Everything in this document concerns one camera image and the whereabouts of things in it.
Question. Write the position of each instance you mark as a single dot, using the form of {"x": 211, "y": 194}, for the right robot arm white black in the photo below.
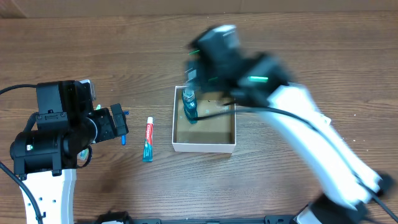
{"x": 261, "y": 84}

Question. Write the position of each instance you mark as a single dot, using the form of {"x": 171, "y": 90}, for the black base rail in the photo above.
{"x": 125, "y": 218}

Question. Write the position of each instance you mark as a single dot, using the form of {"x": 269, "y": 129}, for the red teal toothpaste tube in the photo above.
{"x": 148, "y": 143}

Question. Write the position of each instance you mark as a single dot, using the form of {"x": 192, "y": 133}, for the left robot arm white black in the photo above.
{"x": 45, "y": 153}

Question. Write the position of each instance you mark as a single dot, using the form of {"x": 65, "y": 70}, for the green white packet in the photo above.
{"x": 326, "y": 119}

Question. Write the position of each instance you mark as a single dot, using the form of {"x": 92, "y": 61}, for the white cardboard box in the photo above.
{"x": 214, "y": 135}

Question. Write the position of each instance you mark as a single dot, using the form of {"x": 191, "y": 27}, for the blue toothbrush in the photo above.
{"x": 84, "y": 155}

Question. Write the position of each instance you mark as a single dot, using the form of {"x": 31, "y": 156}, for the teal mouthwash bottle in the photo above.
{"x": 189, "y": 105}

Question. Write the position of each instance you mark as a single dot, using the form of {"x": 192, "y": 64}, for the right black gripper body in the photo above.
{"x": 214, "y": 72}

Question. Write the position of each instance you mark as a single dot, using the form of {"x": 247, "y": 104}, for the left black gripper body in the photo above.
{"x": 106, "y": 129}

